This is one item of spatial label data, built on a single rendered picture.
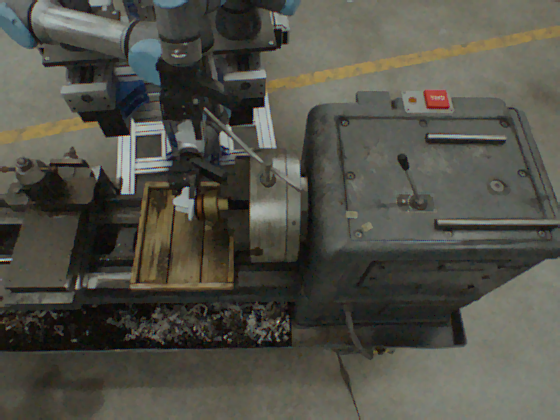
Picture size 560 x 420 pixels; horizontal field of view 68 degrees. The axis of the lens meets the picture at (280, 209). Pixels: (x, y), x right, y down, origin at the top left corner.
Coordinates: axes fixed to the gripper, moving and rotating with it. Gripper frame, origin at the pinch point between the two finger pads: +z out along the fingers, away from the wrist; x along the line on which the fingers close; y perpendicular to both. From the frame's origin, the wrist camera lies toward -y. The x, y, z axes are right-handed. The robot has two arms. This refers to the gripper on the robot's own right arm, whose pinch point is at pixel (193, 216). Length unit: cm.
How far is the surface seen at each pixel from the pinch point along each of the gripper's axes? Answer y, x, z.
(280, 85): -32, -108, -152
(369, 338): -58, -54, 24
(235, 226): -11.9, 3.7, 4.9
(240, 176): -13.1, 8.2, -7.6
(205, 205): -3.7, 3.6, -1.4
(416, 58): -129, -108, -179
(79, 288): 34.2, -17.7, 14.5
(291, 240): -26.0, 7.6, 10.6
